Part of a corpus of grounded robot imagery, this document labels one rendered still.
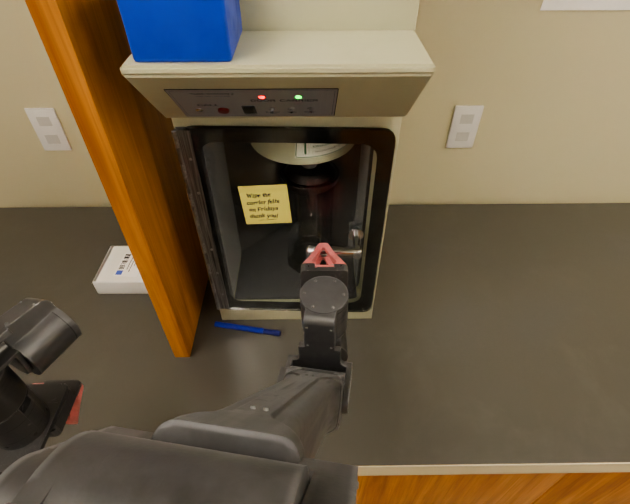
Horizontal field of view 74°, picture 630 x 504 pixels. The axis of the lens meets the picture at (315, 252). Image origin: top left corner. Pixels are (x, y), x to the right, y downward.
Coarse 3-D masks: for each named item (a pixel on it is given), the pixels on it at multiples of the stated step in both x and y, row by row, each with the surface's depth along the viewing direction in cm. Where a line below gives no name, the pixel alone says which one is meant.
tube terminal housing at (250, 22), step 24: (240, 0) 48; (264, 0) 48; (288, 0) 48; (312, 0) 48; (336, 0) 48; (360, 0) 48; (384, 0) 48; (408, 0) 48; (264, 24) 50; (288, 24) 50; (312, 24) 50; (336, 24) 50; (360, 24) 50; (384, 24) 50; (408, 24) 50; (192, 120) 58; (216, 120) 58; (240, 120) 58; (264, 120) 58; (288, 120) 58; (312, 120) 59; (336, 120) 59; (360, 120) 59; (384, 120) 59; (240, 312) 88; (264, 312) 88; (288, 312) 88; (360, 312) 89
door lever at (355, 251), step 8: (352, 232) 70; (360, 232) 70; (352, 240) 71; (312, 248) 67; (336, 248) 67; (344, 248) 67; (352, 248) 67; (360, 248) 67; (320, 256) 67; (328, 256) 67; (344, 256) 67; (352, 256) 67; (360, 256) 67
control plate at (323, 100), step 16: (176, 96) 48; (192, 96) 48; (208, 96) 48; (224, 96) 48; (240, 96) 48; (256, 96) 48; (272, 96) 48; (288, 96) 48; (304, 96) 48; (320, 96) 48; (336, 96) 48; (192, 112) 53; (208, 112) 53; (240, 112) 53; (288, 112) 53; (304, 112) 53; (320, 112) 53
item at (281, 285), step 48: (240, 144) 59; (288, 144) 59; (336, 144) 59; (384, 144) 59; (288, 192) 65; (336, 192) 65; (384, 192) 64; (240, 240) 72; (288, 240) 72; (336, 240) 72; (240, 288) 81; (288, 288) 80
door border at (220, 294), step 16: (192, 144) 59; (192, 160) 61; (192, 176) 63; (192, 192) 65; (192, 208) 67; (208, 224) 70; (208, 240) 72; (208, 256) 75; (224, 288) 81; (224, 304) 84
